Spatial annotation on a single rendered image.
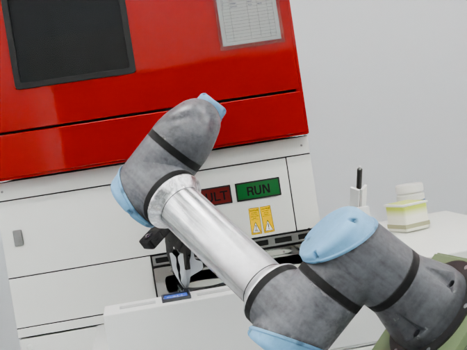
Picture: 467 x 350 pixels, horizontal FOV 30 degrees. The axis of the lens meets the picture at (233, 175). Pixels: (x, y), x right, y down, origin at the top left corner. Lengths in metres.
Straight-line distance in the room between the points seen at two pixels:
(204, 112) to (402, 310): 0.53
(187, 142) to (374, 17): 2.43
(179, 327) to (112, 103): 0.74
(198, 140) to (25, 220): 0.81
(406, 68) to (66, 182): 2.06
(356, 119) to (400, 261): 2.53
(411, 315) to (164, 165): 0.51
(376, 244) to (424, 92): 2.65
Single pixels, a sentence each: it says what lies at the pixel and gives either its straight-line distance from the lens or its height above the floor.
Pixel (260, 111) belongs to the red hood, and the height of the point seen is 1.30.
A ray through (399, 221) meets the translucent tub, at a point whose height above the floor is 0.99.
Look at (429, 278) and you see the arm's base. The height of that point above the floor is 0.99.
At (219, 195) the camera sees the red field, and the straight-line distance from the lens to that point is 2.26.
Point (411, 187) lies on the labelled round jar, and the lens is 2.22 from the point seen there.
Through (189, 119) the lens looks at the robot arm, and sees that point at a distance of 1.58.
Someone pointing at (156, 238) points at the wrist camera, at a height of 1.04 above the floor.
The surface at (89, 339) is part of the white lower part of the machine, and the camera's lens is 2.31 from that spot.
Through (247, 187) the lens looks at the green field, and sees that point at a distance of 2.27.
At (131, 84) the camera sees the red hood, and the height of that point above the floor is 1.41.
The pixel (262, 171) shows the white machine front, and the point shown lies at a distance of 2.27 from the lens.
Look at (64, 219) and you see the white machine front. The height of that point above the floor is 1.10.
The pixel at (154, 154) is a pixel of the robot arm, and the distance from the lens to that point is 1.57.
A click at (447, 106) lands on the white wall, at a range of 3.98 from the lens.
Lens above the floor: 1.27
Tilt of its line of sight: 3 degrees down
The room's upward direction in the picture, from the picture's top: 9 degrees counter-clockwise
